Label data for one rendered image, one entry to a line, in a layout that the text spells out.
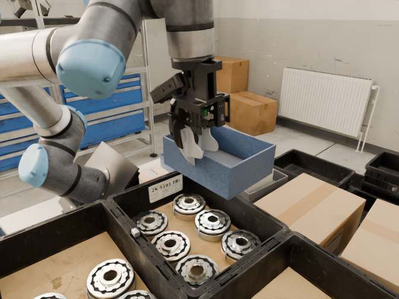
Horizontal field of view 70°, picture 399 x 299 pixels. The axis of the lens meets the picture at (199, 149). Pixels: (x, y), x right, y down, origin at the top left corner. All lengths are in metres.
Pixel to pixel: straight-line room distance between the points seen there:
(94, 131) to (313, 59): 2.54
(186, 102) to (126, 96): 2.27
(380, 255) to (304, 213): 0.22
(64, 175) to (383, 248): 0.87
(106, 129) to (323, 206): 2.13
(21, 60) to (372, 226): 0.82
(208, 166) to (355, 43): 3.07
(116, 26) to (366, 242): 0.70
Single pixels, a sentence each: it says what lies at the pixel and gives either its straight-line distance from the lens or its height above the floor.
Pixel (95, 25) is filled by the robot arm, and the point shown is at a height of 1.38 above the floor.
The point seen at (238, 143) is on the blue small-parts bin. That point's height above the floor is 1.11.
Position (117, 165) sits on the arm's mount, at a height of 0.92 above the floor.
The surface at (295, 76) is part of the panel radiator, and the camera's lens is 3.69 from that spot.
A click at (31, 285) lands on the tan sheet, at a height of 0.83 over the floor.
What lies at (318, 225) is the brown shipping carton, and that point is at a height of 0.86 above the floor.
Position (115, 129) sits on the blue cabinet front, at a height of 0.41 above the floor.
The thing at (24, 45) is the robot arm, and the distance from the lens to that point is 0.46.
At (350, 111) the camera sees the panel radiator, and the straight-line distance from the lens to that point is 3.47.
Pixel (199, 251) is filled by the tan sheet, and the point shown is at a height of 0.83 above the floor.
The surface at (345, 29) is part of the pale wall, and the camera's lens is 3.54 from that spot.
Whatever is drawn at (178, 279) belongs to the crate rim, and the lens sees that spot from 0.60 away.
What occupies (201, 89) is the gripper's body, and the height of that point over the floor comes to 1.28.
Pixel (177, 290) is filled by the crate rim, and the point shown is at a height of 0.93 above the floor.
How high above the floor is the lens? 1.39
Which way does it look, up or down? 26 degrees down
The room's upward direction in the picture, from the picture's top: straight up
